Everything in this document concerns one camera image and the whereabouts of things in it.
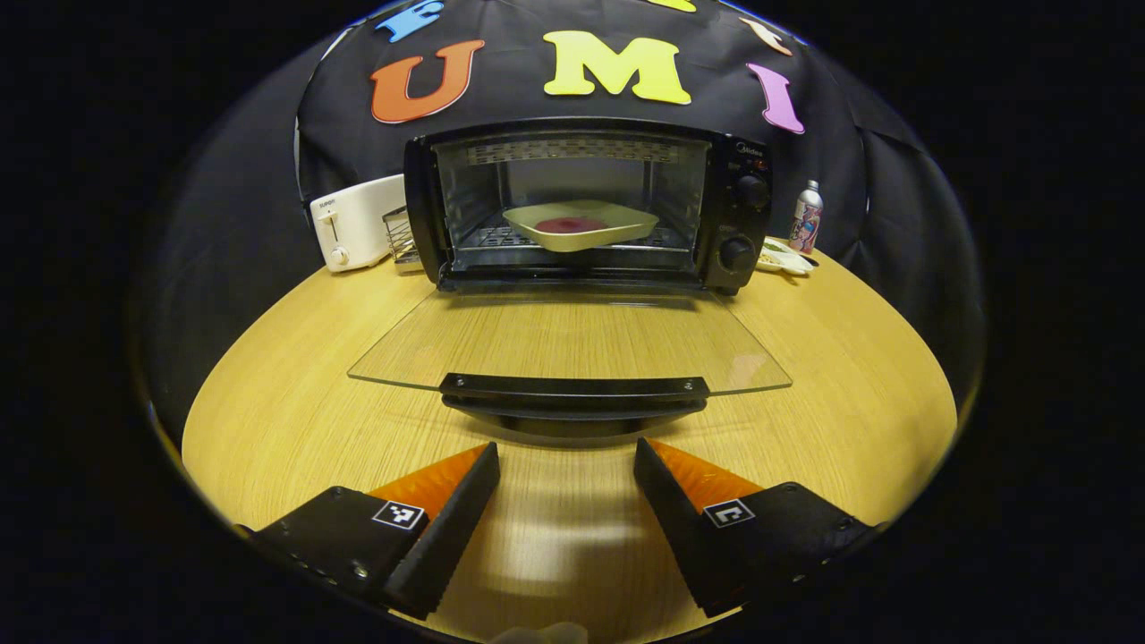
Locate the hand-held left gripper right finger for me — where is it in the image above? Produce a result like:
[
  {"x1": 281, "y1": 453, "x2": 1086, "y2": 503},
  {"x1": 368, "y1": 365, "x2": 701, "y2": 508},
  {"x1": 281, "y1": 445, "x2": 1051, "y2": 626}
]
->
[{"x1": 633, "y1": 436, "x2": 888, "y2": 620}]

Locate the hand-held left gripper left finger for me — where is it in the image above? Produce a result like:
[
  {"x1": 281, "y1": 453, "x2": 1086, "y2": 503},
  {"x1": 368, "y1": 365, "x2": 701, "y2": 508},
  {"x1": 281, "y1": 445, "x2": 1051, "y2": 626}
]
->
[{"x1": 234, "y1": 441, "x2": 502, "y2": 621}]

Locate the cream square plate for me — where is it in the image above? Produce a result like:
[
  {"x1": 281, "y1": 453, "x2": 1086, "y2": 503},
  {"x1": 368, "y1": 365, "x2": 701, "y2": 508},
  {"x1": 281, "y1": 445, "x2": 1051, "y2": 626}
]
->
[{"x1": 503, "y1": 199, "x2": 660, "y2": 253}]

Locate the black electric oven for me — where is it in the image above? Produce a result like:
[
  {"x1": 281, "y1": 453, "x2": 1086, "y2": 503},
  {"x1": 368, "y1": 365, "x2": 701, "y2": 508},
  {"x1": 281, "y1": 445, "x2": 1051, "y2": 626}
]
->
[{"x1": 347, "y1": 116, "x2": 793, "y2": 423}]

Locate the white divided dish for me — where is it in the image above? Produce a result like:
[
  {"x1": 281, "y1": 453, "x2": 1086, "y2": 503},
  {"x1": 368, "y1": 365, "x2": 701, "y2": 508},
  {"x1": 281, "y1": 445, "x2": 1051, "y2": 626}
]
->
[{"x1": 756, "y1": 237, "x2": 817, "y2": 276}]

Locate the white toaster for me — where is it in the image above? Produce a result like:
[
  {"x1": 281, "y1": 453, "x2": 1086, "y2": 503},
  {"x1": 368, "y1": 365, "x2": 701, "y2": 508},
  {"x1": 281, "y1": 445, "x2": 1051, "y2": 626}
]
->
[{"x1": 310, "y1": 174, "x2": 409, "y2": 273}]

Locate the silver drink bottle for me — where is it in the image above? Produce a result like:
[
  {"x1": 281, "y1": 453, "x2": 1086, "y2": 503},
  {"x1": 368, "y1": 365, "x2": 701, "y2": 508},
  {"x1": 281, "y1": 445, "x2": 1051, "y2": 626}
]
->
[{"x1": 789, "y1": 180, "x2": 824, "y2": 256}]

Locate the black backdrop cloth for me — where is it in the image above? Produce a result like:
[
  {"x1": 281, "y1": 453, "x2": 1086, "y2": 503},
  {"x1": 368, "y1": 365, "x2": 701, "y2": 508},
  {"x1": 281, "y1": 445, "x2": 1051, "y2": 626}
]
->
[{"x1": 134, "y1": 0, "x2": 985, "y2": 430}]

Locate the small wire basket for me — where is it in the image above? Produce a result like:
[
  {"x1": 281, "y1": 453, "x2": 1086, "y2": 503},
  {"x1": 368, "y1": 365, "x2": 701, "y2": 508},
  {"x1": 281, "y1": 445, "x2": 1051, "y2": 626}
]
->
[{"x1": 383, "y1": 206, "x2": 424, "y2": 274}]

